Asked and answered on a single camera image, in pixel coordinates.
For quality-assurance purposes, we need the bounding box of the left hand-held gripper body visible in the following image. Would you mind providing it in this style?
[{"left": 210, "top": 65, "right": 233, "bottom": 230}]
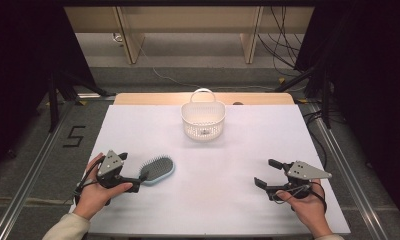
[{"left": 96, "top": 149, "right": 133, "bottom": 191}]

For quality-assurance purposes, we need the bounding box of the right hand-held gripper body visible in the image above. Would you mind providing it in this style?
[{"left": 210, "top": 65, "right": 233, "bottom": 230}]
[{"left": 269, "top": 160, "right": 333, "bottom": 202}]

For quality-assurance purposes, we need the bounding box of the blue hairbrush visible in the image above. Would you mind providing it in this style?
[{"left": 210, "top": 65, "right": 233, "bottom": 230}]
[{"left": 129, "top": 155, "right": 176, "bottom": 187}]

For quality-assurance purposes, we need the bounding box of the white plastic basket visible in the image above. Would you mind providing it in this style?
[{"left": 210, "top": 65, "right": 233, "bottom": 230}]
[{"left": 180, "top": 87, "right": 227, "bottom": 142}]

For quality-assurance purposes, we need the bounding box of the person's right hand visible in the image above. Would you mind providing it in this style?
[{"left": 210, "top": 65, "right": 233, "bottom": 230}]
[{"left": 275, "top": 181, "right": 334, "bottom": 239}]

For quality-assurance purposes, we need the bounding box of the person's left hand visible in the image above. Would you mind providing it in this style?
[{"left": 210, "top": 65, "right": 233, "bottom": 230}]
[{"left": 72, "top": 152, "right": 134, "bottom": 221}]

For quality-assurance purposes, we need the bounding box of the white board sheet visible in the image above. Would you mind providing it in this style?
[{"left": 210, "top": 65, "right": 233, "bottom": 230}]
[{"left": 68, "top": 104, "right": 352, "bottom": 236}]

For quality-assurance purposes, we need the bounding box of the light wooden table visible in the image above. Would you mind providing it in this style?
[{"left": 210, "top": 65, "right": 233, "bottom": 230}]
[{"left": 113, "top": 92, "right": 296, "bottom": 107}]

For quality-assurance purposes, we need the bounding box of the black metal stand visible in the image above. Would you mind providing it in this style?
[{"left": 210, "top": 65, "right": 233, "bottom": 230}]
[
  {"left": 47, "top": 68, "right": 117, "bottom": 134},
  {"left": 273, "top": 64, "right": 333, "bottom": 130}
]

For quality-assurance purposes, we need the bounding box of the black curtain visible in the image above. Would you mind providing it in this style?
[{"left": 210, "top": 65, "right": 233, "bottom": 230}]
[
  {"left": 293, "top": 0, "right": 400, "bottom": 229},
  {"left": 0, "top": 0, "right": 97, "bottom": 176}
]

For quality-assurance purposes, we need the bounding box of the beige wooden desk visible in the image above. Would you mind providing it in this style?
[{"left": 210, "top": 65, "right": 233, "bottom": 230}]
[{"left": 63, "top": 5, "right": 316, "bottom": 65}]

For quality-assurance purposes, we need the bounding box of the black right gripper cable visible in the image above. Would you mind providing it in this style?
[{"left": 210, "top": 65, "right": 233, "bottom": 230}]
[{"left": 289, "top": 181, "right": 329, "bottom": 214}]

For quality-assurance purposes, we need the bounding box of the metal floor rail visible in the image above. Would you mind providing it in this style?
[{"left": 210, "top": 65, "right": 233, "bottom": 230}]
[
  {"left": 0, "top": 99, "right": 77, "bottom": 240},
  {"left": 306, "top": 99, "right": 391, "bottom": 240}
]

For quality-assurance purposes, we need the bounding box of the white floor cable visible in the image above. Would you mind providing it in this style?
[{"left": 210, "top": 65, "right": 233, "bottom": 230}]
[{"left": 138, "top": 39, "right": 309, "bottom": 93}]

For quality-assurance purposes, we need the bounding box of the bundle of black cables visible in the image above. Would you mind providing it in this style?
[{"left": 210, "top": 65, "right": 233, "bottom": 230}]
[{"left": 257, "top": 5, "right": 306, "bottom": 78}]

